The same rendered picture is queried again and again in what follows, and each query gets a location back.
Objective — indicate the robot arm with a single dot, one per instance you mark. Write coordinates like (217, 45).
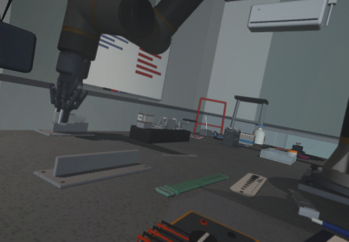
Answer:
(136, 15)

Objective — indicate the grey rail on plate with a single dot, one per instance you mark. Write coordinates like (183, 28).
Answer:
(95, 161)

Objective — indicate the dark blue monitor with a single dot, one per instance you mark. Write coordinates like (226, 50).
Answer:
(15, 48)

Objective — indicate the grey thin base plate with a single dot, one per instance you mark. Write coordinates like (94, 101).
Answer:
(49, 132)

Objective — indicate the grey small fixture parts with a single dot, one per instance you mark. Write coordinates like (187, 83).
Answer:
(170, 123)

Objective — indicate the white bottle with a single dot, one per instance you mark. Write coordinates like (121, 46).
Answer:
(259, 137)

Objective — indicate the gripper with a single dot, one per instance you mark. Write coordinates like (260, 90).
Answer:
(72, 66)

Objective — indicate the silver cylinder piece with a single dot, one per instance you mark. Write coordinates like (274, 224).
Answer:
(65, 116)

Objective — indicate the dark grey foot plate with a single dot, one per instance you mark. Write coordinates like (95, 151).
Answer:
(324, 186)

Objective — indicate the orange flat piece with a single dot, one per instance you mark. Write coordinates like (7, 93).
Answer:
(290, 151)

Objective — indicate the clear plastic box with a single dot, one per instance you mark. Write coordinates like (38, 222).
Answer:
(278, 157)

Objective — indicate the white grey small box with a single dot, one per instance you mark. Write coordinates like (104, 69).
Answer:
(145, 120)

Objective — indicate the grey cradle block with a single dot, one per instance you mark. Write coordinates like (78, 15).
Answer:
(76, 126)

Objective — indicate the grey white connector block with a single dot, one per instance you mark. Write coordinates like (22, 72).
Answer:
(308, 212)

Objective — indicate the red white patterned card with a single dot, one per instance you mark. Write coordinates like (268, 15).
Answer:
(197, 136)

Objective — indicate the dark grey box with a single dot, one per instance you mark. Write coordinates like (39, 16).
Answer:
(231, 137)

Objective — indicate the white air conditioner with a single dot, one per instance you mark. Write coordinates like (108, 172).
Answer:
(286, 13)

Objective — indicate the blue white pen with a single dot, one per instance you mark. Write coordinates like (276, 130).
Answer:
(331, 224)

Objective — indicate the black tray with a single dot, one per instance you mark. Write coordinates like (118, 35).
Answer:
(159, 136)

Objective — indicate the white board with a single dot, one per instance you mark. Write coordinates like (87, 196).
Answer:
(128, 70)

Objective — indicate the black small device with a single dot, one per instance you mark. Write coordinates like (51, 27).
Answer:
(297, 147)

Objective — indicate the black orange device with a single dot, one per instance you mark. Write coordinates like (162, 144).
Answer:
(207, 229)

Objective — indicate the magenta flat tool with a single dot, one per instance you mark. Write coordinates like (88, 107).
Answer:
(303, 157)

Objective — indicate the red tube frame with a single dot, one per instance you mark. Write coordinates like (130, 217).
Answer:
(201, 111)

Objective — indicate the grey box with blue stripe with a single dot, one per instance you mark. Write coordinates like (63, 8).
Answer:
(246, 139)

